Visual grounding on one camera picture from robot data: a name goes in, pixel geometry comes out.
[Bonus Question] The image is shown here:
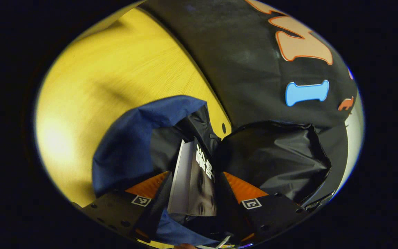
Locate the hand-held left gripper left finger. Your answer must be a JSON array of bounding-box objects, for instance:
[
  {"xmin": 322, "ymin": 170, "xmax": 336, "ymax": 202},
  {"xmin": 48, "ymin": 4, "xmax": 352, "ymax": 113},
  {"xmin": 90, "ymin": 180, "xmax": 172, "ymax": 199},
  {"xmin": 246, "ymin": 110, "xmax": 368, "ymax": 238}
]
[{"xmin": 78, "ymin": 171, "xmax": 173, "ymax": 242}]

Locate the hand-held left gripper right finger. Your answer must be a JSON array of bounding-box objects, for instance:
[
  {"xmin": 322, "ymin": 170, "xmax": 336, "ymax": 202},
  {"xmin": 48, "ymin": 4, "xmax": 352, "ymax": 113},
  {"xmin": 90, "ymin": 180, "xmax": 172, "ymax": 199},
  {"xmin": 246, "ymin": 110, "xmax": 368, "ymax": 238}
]
[{"xmin": 220, "ymin": 171, "xmax": 306, "ymax": 242}]

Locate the dark grey book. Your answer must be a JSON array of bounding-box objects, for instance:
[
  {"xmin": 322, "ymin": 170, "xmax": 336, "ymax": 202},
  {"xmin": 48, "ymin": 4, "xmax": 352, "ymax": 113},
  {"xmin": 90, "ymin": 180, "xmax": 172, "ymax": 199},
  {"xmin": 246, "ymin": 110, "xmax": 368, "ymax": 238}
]
[{"xmin": 167, "ymin": 138, "xmax": 217, "ymax": 216}]

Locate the blue schoolbag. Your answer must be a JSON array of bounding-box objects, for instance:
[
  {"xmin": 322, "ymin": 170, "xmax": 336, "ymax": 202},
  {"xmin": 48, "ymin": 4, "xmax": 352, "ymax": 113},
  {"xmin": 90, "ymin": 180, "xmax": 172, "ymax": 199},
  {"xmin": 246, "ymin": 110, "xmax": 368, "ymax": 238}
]
[{"xmin": 92, "ymin": 95, "xmax": 336, "ymax": 247}]

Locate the black backdrop cloth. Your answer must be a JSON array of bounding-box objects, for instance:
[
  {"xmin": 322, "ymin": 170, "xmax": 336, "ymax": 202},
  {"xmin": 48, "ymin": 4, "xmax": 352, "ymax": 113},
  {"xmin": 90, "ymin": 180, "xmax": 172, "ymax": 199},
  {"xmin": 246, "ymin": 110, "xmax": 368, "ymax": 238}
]
[{"xmin": 139, "ymin": 0, "xmax": 358, "ymax": 204}]

